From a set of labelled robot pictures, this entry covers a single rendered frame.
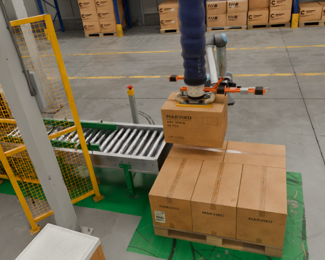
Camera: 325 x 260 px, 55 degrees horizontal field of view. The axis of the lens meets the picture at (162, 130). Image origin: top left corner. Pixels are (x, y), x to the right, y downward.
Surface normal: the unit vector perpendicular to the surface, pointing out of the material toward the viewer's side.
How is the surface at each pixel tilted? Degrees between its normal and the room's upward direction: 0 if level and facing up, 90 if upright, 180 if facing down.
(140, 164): 90
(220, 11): 90
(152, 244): 0
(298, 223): 0
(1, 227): 0
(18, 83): 90
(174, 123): 90
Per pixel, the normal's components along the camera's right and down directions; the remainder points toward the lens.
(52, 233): -0.11, -0.85
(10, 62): 0.95, 0.07
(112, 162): -0.30, 0.51
